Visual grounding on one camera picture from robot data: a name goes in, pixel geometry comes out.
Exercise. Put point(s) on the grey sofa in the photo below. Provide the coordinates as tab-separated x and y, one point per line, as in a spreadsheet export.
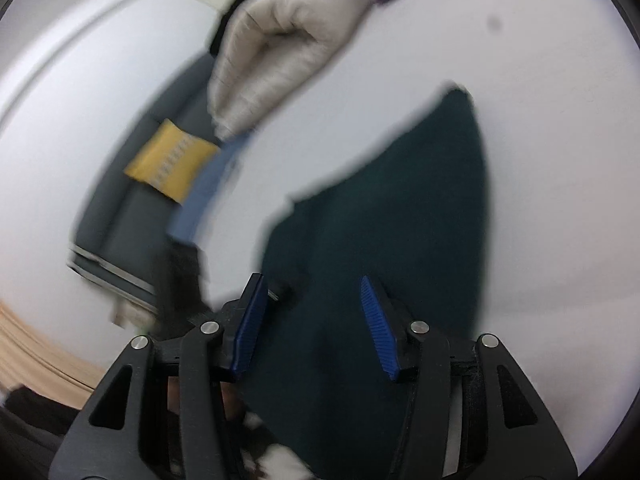
125	220

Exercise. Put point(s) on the person's left forearm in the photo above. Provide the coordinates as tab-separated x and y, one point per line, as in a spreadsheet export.
30	425

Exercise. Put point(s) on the folded beige duvet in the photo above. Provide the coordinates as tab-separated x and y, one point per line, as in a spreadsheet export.
280	50

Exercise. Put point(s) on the blue bed sheet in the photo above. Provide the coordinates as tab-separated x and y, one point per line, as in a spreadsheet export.
205	190

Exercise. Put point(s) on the white bed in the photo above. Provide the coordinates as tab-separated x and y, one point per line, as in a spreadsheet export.
550	160

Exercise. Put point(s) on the dark green knit sweater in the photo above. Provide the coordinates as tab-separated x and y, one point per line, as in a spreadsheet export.
400	210

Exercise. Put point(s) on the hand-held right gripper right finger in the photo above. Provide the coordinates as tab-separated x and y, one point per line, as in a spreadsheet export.
377	330

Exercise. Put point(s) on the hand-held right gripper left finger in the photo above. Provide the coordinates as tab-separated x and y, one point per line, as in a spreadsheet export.
247	330

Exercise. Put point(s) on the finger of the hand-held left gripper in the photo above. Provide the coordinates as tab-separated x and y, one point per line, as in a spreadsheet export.
285	291

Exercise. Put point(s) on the yellow patterned cushion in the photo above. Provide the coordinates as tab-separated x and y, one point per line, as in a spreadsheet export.
170	160

